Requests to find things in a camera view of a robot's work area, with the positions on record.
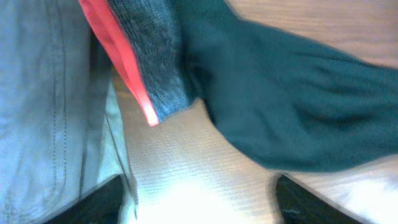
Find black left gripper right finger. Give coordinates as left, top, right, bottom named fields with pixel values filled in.
left=275, top=175, right=361, bottom=224

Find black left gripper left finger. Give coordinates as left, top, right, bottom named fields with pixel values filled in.
left=45, top=175, right=124, bottom=224

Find black leggings red waistband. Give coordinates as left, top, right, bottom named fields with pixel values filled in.
left=80, top=0, right=397, bottom=172

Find folded grey trousers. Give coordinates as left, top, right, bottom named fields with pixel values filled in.
left=1, top=0, right=137, bottom=223

